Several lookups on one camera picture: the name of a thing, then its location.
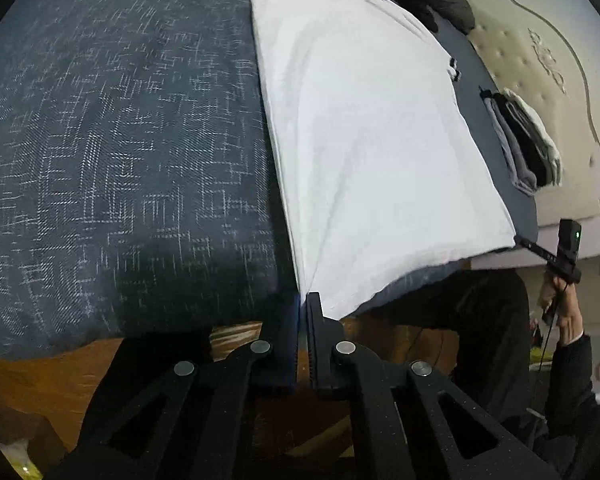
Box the wooden bed frame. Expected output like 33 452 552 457
0 320 461 480

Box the person's leg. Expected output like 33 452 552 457
375 269 551 441

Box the white shirt with black trim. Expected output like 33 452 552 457
187 0 518 321

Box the bed with blue patterned sheet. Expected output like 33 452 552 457
0 0 538 361

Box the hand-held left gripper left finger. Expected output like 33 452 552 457
45 292 301 480

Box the cream tufted headboard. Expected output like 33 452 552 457
455 0 600 261

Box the stack of folded clothes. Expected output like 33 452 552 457
480 89 553 188

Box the person's right forearm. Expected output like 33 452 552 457
530 332 600 480

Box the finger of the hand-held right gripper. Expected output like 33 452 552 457
514 234 556 266

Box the black cable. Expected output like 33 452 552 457
530 285 563 371

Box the person's right hand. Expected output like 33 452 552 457
536 275 587 347

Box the white folded garment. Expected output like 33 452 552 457
502 87 564 186

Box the grey folded garment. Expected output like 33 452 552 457
482 92 538 197

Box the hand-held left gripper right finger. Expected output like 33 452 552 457
305 291 561 480

